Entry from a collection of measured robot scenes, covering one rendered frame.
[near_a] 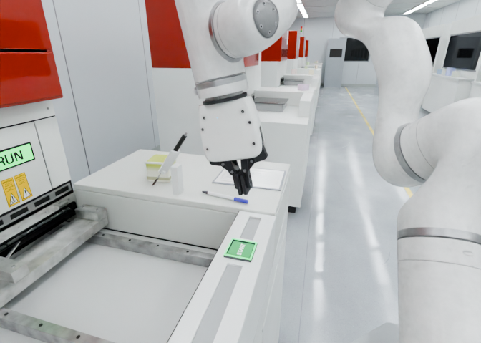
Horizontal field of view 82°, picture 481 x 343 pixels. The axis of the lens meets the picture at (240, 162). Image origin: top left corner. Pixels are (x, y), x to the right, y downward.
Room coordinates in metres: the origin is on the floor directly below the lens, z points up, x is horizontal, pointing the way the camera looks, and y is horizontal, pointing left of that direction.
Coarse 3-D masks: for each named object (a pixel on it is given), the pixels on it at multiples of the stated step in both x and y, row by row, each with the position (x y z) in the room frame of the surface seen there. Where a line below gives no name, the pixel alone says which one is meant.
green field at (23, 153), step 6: (6, 150) 0.62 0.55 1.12; (12, 150) 0.63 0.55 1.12; (18, 150) 0.64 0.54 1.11; (24, 150) 0.66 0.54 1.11; (30, 150) 0.67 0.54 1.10; (0, 156) 0.60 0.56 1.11; (6, 156) 0.62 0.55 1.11; (12, 156) 0.63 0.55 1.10; (18, 156) 0.64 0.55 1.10; (24, 156) 0.66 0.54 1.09; (30, 156) 0.67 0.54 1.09; (0, 162) 0.60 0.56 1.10; (6, 162) 0.61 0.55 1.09; (12, 162) 0.62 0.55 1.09; (18, 162) 0.64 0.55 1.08; (0, 168) 0.60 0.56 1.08
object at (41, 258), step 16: (80, 224) 0.67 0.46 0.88; (96, 224) 0.68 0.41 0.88; (48, 240) 0.60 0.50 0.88; (64, 240) 0.60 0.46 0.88; (80, 240) 0.62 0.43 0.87; (32, 256) 0.54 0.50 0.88; (48, 256) 0.54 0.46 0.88; (64, 256) 0.57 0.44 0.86; (32, 272) 0.49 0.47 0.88; (0, 288) 0.44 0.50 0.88; (16, 288) 0.45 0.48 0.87; (0, 304) 0.42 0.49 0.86
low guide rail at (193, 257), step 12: (96, 240) 0.66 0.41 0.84; (108, 240) 0.65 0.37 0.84; (120, 240) 0.64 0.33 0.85; (132, 240) 0.64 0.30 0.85; (144, 252) 0.62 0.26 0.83; (156, 252) 0.61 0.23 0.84; (168, 252) 0.60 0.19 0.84; (180, 252) 0.59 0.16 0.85; (192, 252) 0.59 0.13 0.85; (204, 252) 0.59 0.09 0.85; (204, 264) 0.57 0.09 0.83
